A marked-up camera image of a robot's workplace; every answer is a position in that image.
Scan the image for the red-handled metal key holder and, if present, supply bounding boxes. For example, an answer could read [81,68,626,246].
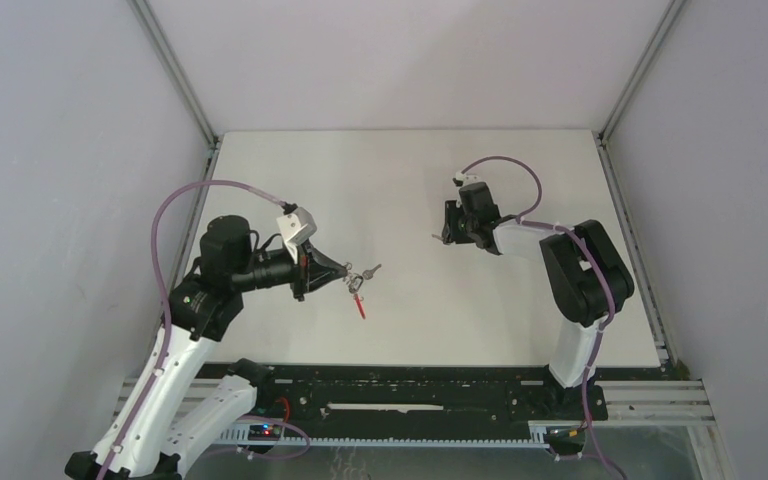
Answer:
[343,262,366,320]

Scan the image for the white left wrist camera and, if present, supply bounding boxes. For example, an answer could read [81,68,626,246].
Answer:
[276,203,318,263]

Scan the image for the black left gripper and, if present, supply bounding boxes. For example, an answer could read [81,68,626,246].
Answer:
[233,237,347,300]

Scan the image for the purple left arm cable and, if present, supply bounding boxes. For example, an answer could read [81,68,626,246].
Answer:
[92,179,312,480]

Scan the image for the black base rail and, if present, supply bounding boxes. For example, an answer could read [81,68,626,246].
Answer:
[191,362,609,440]

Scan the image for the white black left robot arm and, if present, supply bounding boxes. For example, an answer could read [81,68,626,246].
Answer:
[64,207,348,479]

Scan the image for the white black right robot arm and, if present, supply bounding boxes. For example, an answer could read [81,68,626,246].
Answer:
[441,176,635,418]

